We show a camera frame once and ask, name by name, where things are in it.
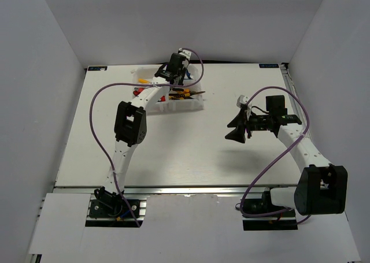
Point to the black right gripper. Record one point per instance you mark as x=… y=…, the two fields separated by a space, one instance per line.
x=238 y=133

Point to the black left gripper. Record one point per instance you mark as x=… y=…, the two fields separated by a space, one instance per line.
x=180 y=82

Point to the blue wire cutters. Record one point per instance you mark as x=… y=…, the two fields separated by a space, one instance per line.
x=188 y=75

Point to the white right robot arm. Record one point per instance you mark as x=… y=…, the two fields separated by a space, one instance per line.
x=322 y=186

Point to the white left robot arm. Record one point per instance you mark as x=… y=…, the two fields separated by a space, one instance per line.
x=130 y=126

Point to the white compartment tray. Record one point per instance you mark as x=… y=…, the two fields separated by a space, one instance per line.
x=166 y=105

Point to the blue sticker right corner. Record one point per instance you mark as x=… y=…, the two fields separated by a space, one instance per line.
x=266 y=66

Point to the blue sticker corner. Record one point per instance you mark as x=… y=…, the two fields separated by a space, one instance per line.
x=97 y=68
x=266 y=66

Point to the blue sticker left corner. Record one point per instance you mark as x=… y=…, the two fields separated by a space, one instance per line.
x=97 y=68

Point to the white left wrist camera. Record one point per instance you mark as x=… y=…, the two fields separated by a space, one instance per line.
x=186 y=53

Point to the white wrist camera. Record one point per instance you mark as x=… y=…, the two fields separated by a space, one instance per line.
x=245 y=109
x=186 y=53

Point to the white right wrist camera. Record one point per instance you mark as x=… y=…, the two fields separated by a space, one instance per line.
x=245 y=109

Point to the aluminium rail front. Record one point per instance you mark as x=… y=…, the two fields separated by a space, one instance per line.
x=192 y=190

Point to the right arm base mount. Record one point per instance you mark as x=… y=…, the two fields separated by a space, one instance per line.
x=264 y=216

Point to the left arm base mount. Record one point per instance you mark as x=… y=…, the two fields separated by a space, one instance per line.
x=109 y=210

